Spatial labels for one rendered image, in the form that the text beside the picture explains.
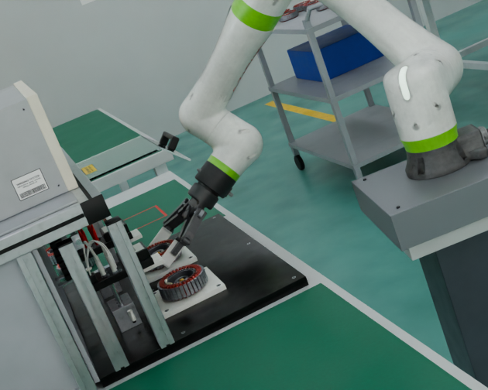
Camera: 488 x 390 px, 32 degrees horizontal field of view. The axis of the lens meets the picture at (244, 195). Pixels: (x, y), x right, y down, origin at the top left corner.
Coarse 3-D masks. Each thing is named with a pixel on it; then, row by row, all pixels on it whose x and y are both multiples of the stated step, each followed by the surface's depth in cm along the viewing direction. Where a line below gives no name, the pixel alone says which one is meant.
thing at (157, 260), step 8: (136, 248) 184; (144, 248) 182; (144, 256) 183; (152, 256) 188; (160, 256) 186; (120, 264) 186; (144, 264) 183; (152, 264) 183; (160, 264) 184; (96, 272) 186; (120, 272) 181; (104, 280) 180; (112, 280) 181; (96, 288) 180; (112, 288) 182; (120, 304) 183
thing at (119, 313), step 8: (120, 296) 188; (128, 296) 187; (112, 304) 186; (128, 304) 183; (112, 312) 182; (120, 312) 183; (136, 312) 184; (120, 320) 183; (128, 320) 184; (136, 320) 184; (120, 328) 183; (128, 328) 184
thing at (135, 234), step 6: (102, 228) 208; (126, 228) 205; (102, 234) 205; (108, 234) 204; (132, 234) 208; (138, 234) 207; (102, 240) 207; (108, 240) 204; (132, 240) 206; (108, 246) 204; (114, 246) 205; (78, 252) 205; (90, 252) 203; (96, 252) 204
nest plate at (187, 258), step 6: (186, 252) 213; (180, 258) 210; (186, 258) 209; (192, 258) 207; (174, 264) 208; (180, 264) 207; (186, 264) 207; (156, 270) 208; (162, 270) 207; (168, 270) 206; (174, 270) 206; (150, 276) 206; (156, 276) 205; (162, 276) 206; (150, 282) 205
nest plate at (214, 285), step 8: (208, 272) 195; (208, 280) 190; (216, 280) 189; (208, 288) 186; (216, 288) 185; (224, 288) 185; (160, 296) 192; (192, 296) 185; (200, 296) 184; (208, 296) 184; (160, 304) 188; (168, 304) 186; (176, 304) 184; (184, 304) 183; (192, 304) 184; (168, 312) 182; (176, 312) 183
